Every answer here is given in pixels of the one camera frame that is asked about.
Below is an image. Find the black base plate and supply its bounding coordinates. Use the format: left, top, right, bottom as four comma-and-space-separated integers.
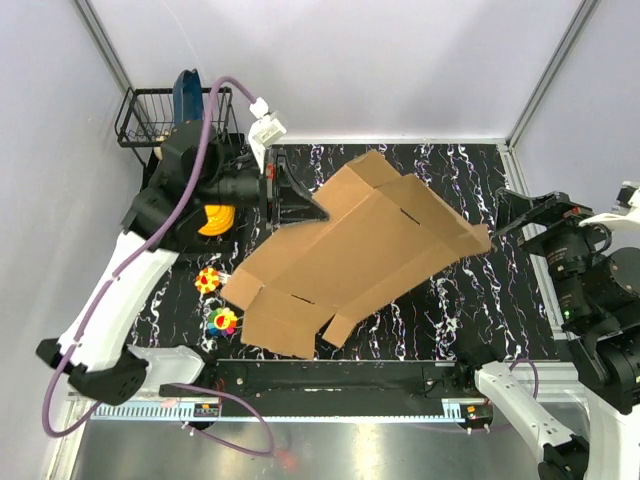
158, 358, 501, 419

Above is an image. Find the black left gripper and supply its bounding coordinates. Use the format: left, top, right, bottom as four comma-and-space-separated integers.
193, 146, 330, 226

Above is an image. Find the black tray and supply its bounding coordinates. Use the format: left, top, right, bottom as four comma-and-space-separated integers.
123, 122, 261, 256

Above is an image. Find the blue plate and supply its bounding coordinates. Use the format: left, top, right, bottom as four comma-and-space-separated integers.
172, 69, 204, 125

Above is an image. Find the orange ribbed bowl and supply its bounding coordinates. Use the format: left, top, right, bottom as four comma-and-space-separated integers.
198, 204, 236, 237

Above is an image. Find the rainbow flower toy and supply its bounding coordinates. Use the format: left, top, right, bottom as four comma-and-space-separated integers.
207, 307, 238, 337

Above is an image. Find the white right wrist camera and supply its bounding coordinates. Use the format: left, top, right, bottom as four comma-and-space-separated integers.
579, 181, 639, 231

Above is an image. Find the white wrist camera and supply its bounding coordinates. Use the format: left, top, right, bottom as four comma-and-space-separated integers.
579, 181, 639, 231
248, 97, 287, 173

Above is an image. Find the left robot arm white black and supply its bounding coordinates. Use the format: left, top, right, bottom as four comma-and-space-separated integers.
36, 114, 329, 406

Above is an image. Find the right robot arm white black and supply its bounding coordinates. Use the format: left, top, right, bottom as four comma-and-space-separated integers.
453, 181, 639, 479

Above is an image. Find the brown cardboard box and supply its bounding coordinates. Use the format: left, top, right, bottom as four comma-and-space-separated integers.
220, 151, 491, 359

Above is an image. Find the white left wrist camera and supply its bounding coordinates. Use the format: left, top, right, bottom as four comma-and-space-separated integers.
248, 97, 287, 173

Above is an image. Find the black wire dish rack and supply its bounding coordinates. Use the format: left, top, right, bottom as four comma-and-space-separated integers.
114, 86, 245, 148

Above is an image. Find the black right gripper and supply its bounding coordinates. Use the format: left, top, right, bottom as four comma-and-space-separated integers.
493, 184, 629, 323

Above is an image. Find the red yellow flower toy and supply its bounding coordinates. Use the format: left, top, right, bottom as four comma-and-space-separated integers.
194, 267, 221, 295

